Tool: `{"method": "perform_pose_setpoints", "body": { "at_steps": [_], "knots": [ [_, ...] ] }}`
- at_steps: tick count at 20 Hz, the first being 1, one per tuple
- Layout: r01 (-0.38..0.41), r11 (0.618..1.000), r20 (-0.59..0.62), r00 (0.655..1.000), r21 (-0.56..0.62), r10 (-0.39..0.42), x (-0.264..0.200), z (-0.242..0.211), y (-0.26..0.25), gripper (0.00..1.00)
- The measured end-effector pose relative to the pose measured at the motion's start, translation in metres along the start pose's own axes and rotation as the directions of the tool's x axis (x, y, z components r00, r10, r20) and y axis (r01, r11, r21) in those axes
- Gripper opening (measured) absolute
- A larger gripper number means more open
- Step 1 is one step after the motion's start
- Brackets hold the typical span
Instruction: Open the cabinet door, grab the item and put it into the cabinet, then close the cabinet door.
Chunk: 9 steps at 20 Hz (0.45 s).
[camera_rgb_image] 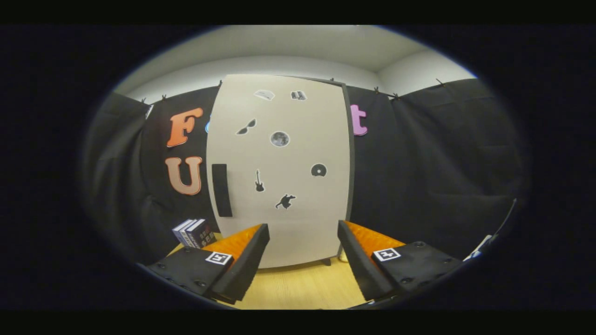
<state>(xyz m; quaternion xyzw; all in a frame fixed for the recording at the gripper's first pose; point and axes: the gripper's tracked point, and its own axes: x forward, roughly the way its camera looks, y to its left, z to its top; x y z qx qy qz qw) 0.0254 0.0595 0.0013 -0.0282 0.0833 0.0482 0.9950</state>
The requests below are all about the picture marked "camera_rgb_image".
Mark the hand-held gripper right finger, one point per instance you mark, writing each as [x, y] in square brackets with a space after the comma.
[361, 260]

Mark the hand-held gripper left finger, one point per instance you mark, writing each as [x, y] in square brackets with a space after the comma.
[247, 260]

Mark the yellow plush toy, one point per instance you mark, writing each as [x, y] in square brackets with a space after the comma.
[343, 256]

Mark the grey cabinet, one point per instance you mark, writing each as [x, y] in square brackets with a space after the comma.
[352, 163]

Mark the black backdrop cloth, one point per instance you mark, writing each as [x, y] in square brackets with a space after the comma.
[419, 163]

